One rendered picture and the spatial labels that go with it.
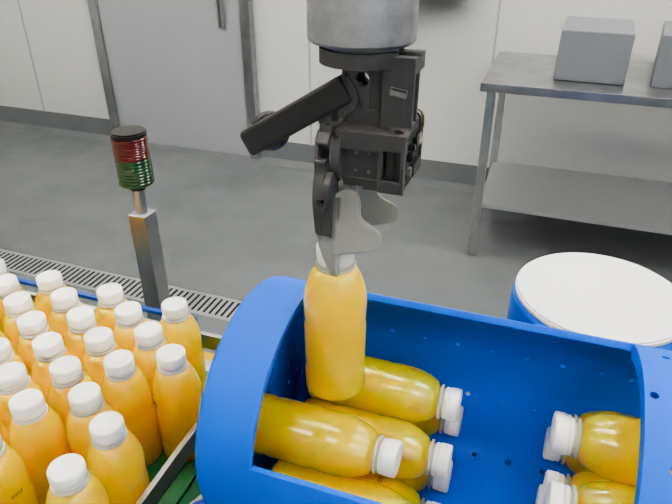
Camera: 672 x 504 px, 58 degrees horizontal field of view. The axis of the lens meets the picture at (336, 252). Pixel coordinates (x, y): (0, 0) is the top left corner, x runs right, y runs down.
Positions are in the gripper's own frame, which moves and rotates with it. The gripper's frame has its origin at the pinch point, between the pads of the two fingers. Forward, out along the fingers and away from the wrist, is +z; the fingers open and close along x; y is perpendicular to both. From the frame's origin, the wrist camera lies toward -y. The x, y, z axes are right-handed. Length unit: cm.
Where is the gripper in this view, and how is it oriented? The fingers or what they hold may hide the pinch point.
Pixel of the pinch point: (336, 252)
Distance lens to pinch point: 61.2
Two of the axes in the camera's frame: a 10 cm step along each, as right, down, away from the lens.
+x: 3.3, -4.5, 8.3
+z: -0.1, 8.7, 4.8
